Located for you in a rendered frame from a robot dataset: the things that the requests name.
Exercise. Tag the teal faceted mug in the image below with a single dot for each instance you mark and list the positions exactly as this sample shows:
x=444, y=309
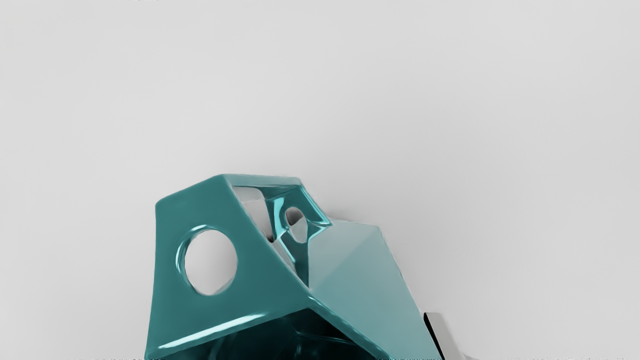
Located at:
x=260, y=300

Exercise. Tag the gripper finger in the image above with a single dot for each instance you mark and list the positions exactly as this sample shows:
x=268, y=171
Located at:
x=442, y=335

